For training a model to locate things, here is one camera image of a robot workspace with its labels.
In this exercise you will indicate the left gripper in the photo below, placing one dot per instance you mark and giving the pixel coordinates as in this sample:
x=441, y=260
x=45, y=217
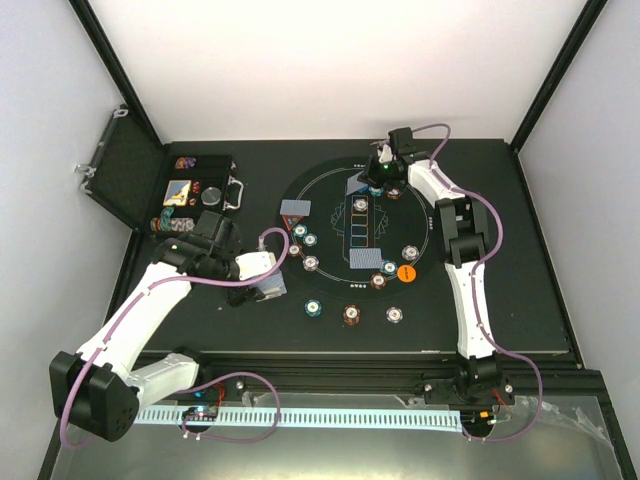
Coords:
x=238, y=296

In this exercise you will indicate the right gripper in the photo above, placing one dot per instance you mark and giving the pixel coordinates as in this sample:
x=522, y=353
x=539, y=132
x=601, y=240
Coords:
x=371, y=177

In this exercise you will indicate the deck of playing cards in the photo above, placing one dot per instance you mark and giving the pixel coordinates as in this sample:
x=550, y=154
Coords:
x=271, y=287

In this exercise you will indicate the card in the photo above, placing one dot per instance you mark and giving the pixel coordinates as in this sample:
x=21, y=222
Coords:
x=365, y=259
x=356, y=187
x=295, y=207

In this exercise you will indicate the purple chip mat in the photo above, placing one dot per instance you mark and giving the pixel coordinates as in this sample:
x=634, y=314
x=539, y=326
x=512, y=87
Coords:
x=360, y=204

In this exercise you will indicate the red poker chip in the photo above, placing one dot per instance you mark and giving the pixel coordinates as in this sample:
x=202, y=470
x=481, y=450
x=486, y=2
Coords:
x=294, y=250

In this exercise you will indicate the teal poker chip stack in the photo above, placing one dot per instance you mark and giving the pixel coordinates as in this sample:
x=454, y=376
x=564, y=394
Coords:
x=313, y=308

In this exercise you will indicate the red triangular all-in button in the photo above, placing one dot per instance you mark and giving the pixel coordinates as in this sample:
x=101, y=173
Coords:
x=290, y=221

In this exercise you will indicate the orange round blind button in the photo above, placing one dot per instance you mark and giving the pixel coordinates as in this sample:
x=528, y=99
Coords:
x=406, y=273

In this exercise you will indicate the red-brown poker chip stack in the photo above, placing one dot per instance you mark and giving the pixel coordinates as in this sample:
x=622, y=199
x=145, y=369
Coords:
x=351, y=315

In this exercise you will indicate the purple poker chip stack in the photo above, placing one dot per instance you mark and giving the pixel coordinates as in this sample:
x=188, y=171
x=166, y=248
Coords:
x=394, y=315

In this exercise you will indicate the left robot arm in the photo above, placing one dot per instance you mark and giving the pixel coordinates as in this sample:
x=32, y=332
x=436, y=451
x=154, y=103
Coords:
x=98, y=388

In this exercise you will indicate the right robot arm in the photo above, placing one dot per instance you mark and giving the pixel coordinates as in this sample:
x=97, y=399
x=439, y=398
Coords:
x=462, y=228

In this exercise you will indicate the round black poker mat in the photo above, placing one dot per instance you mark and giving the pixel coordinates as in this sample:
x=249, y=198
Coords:
x=387, y=224

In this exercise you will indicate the chips row in case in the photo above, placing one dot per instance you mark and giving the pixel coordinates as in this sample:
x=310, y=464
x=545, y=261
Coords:
x=165, y=222

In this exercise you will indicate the clear dealer button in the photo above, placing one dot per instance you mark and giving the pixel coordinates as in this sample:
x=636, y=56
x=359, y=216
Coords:
x=211, y=196

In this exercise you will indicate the card box in case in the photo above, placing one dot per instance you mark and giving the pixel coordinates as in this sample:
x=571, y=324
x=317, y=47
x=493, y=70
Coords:
x=177, y=193

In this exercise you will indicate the purple chips in case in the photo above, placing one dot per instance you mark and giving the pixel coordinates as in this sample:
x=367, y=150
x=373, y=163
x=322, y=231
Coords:
x=185, y=163

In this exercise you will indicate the black poker chip case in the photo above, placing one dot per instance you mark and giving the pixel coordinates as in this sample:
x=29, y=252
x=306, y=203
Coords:
x=129, y=172

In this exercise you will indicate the light blue slotted strip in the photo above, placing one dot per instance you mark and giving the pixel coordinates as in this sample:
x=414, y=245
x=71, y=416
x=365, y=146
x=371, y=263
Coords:
x=331, y=418

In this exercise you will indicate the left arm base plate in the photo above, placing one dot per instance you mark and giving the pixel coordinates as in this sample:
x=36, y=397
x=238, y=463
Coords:
x=216, y=390

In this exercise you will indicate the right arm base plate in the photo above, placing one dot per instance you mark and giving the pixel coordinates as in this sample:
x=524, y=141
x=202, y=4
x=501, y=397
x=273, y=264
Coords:
x=440, y=392

